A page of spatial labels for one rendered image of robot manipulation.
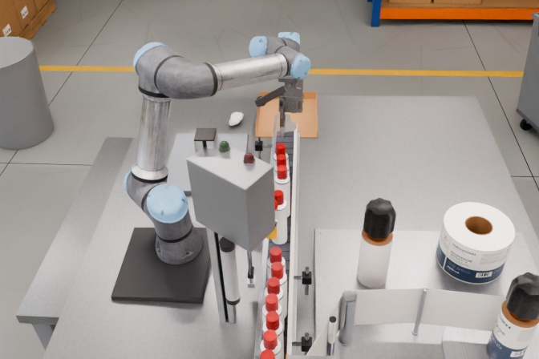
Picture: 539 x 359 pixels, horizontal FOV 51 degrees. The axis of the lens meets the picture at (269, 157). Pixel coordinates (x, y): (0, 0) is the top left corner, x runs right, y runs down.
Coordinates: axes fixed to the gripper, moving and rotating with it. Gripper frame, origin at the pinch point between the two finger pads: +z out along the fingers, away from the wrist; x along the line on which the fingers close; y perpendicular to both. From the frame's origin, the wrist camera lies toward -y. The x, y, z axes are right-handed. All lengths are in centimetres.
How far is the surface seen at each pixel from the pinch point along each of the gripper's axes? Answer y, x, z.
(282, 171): 1.2, -19.3, 9.2
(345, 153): 25.2, 29.2, 9.5
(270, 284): -1, -58, 32
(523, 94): 150, 171, -11
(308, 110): 11, 55, -6
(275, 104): -4, 60, -8
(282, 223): 1.6, -24.7, 24.8
